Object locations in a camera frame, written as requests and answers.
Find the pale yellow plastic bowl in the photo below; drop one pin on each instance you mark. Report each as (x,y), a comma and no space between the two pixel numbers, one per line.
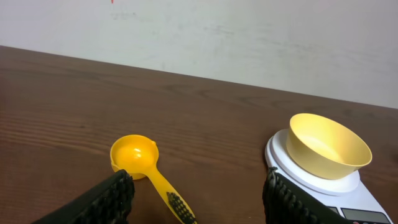
(325,148)

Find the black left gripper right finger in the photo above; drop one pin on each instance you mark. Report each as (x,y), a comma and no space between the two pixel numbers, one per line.
(286,203)

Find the white digital kitchen scale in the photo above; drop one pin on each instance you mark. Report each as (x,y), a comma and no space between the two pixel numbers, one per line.
(347,197)

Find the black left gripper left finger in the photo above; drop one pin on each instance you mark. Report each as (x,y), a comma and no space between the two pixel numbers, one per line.
(108,202)

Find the orange plastic measuring scoop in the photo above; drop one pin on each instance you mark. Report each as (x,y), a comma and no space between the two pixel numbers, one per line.
(138,156)

